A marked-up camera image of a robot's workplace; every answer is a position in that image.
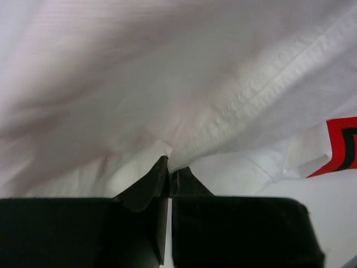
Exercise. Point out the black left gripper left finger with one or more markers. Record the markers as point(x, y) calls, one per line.
point(128, 230)

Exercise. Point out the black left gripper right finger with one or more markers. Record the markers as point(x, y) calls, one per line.
point(229, 231)

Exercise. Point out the white t shirt red print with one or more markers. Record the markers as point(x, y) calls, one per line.
point(92, 91)

